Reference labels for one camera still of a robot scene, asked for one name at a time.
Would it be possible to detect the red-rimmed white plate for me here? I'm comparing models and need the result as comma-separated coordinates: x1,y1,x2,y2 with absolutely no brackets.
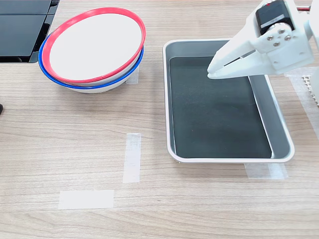
41,7,147,87

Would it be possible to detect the steel tray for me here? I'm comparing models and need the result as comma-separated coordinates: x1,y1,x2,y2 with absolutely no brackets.
162,39,296,164

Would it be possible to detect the black tray mat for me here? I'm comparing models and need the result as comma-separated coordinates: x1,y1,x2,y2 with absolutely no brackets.
168,56,273,159

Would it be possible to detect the short translucent tape piece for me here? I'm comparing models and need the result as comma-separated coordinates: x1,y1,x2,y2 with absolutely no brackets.
125,66,140,85

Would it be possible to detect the blue-rimmed white plate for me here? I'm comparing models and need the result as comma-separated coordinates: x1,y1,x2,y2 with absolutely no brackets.
37,37,145,94

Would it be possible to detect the long translucent tape strip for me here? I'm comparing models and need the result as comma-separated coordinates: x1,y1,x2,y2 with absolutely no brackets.
122,132,142,184

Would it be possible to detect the wide translucent tape strip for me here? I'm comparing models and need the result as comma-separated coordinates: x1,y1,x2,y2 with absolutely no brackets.
58,189,115,210

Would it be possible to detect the black flat device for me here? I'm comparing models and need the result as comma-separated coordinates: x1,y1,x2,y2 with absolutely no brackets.
0,0,60,63

